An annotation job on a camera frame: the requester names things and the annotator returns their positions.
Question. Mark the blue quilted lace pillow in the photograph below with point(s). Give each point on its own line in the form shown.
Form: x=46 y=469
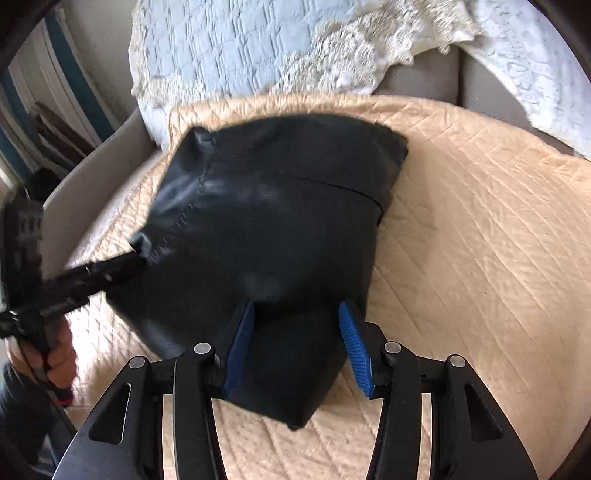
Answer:
x=182 y=52

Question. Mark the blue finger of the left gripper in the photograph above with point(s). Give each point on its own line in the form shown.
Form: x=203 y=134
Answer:
x=93 y=277

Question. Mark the black camera box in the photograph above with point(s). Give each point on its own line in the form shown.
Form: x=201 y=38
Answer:
x=21 y=260

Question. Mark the person's left hand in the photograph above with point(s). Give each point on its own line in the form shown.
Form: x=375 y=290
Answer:
x=61 y=360

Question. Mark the black leather jacket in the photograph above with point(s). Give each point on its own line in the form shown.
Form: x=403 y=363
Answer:
x=280 y=212

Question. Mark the beige quilted bedspread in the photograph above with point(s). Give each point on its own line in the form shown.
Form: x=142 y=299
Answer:
x=484 y=252

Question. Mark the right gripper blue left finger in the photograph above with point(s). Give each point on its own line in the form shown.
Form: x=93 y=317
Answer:
x=232 y=351

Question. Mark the grey upholstered headboard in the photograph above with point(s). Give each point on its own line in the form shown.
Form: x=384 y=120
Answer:
x=458 y=79

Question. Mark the white embossed lace pillow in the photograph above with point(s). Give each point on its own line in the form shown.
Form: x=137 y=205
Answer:
x=523 y=51

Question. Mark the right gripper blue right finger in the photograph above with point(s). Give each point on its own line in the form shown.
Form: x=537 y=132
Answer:
x=364 y=342

